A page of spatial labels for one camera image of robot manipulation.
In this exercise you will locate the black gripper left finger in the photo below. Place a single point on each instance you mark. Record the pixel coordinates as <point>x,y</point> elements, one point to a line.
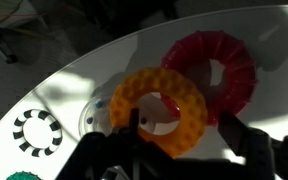
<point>140,160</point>

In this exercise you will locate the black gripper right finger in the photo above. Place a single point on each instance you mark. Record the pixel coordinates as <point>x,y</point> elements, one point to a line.
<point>265,156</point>

